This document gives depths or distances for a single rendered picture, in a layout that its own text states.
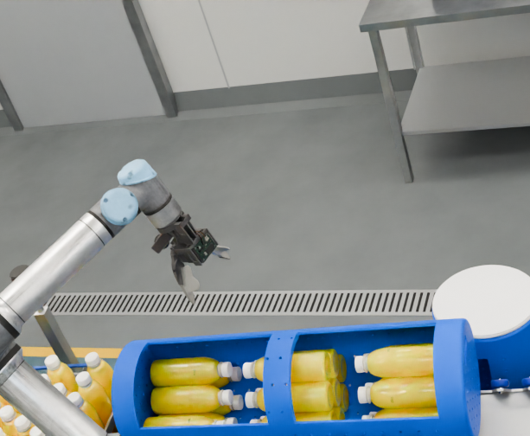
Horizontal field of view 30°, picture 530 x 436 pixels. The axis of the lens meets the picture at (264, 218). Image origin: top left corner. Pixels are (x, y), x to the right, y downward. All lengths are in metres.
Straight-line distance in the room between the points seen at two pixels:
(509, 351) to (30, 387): 1.21
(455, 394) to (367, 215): 2.64
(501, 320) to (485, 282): 0.16
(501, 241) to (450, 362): 2.27
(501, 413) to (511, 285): 0.36
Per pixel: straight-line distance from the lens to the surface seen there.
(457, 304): 2.66
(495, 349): 2.59
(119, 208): 2.00
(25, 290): 1.99
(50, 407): 2.12
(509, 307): 2.63
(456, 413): 2.27
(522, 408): 2.53
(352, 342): 2.53
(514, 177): 4.85
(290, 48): 5.74
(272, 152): 5.52
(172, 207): 2.19
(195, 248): 2.22
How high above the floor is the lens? 2.81
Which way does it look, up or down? 34 degrees down
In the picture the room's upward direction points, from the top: 19 degrees counter-clockwise
